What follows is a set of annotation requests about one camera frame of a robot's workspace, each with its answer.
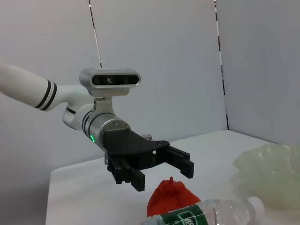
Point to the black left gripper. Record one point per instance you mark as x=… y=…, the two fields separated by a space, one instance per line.
x=131 y=145

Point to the red-orange fruit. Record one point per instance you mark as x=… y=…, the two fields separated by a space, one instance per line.
x=171 y=197

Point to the clear water bottle green label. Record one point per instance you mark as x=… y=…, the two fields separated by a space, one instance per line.
x=211 y=213

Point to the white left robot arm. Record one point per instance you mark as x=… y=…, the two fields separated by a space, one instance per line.
x=23 y=82

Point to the pale green wavy fruit plate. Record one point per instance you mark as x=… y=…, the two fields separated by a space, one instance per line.
x=274 y=168

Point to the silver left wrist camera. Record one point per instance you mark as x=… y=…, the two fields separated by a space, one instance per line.
x=110 y=80

